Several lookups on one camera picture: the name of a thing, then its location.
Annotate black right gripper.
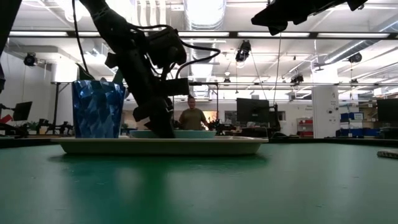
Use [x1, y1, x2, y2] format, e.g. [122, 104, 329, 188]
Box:
[250, 0, 349, 36]

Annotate blue faceted plastic cup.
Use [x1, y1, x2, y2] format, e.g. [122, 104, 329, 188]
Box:
[72, 80, 127, 139]

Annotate black monitor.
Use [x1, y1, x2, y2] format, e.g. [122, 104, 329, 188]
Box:
[376, 97, 398, 123]
[12, 100, 34, 122]
[236, 97, 271, 124]

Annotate black ceiling camera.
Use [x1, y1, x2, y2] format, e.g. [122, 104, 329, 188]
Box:
[234, 39, 252, 63]
[23, 52, 38, 67]
[348, 52, 363, 64]

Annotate patterned grey mat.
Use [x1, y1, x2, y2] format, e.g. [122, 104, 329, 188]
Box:
[376, 149, 398, 160]

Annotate blue storage bins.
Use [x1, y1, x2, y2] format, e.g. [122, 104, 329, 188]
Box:
[335, 111, 381, 138]

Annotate black overhead frame beam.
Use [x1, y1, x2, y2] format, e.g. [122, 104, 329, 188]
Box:
[8, 30, 398, 40]

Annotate red storage bins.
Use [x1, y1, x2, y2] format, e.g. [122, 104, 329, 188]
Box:
[296, 117, 314, 138]

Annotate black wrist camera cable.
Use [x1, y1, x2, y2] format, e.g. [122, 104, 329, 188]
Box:
[136, 24, 222, 80]

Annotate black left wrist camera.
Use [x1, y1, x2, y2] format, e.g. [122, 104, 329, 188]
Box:
[148, 27, 188, 68]

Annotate white pillar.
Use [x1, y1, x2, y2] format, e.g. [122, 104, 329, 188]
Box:
[311, 85, 340, 139]

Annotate person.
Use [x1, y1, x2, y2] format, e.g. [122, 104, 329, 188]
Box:
[178, 95, 210, 131]

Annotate teal plate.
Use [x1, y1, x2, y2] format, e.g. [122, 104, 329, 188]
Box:
[129, 129, 218, 139]

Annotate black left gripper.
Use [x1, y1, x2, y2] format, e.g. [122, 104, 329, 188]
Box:
[104, 45, 190, 139]

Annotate long black arm cable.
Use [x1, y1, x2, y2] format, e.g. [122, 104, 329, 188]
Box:
[71, 0, 91, 77]

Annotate cream plastic tray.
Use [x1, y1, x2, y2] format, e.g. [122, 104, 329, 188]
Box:
[51, 136, 269, 156]

